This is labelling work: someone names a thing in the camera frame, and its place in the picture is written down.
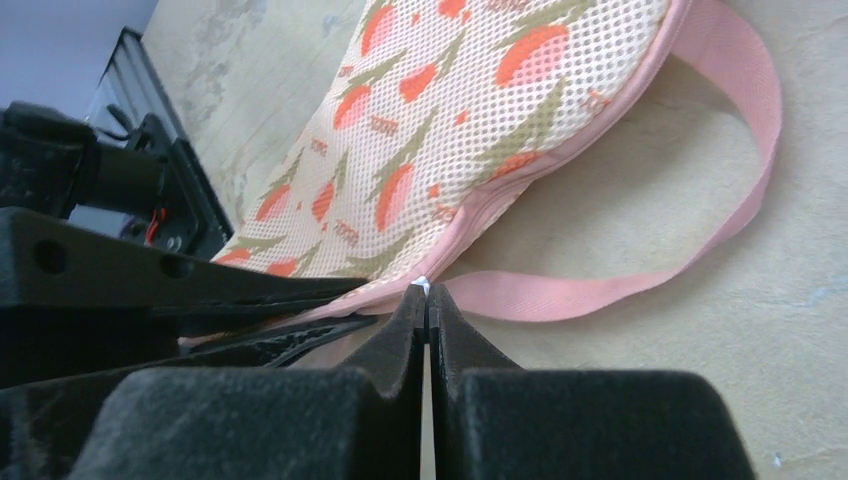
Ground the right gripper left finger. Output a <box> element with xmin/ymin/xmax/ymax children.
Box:
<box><xmin>70</xmin><ymin>285</ymin><xmax>427</xmax><ymax>479</ymax></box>

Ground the floral mesh laundry bag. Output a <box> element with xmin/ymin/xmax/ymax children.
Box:
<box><xmin>215</xmin><ymin>1</ymin><xmax>783</xmax><ymax>320</ymax></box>

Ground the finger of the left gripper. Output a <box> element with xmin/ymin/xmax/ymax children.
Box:
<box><xmin>1</xmin><ymin>315</ymin><xmax>377</xmax><ymax>398</ymax></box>

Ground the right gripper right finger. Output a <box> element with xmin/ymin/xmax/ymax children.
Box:
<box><xmin>427</xmin><ymin>285</ymin><xmax>755</xmax><ymax>479</ymax></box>

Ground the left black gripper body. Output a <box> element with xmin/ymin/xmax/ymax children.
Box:
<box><xmin>1</xmin><ymin>101</ymin><xmax>165</xmax><ymax>219</ymax></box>

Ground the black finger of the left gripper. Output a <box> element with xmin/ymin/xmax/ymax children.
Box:
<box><xmin>1</xmin><ymin>207</ymin><xmax>365</xmax><ymax>332</ymax></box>

